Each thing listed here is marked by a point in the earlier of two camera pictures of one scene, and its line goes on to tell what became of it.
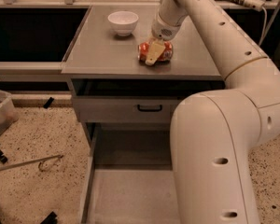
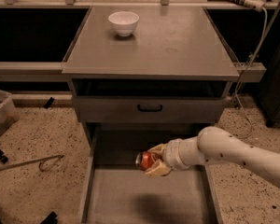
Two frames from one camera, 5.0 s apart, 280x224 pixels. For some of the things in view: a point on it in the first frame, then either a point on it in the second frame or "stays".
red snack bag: x=144 y=48 → x=145 y=160
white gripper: x=162 y=29 → x=172 y=155
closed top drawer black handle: x=125 y=109 stays
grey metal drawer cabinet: x=126 y=108 stays
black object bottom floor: x=50 y=218 stays
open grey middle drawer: x=129 y=175 stays
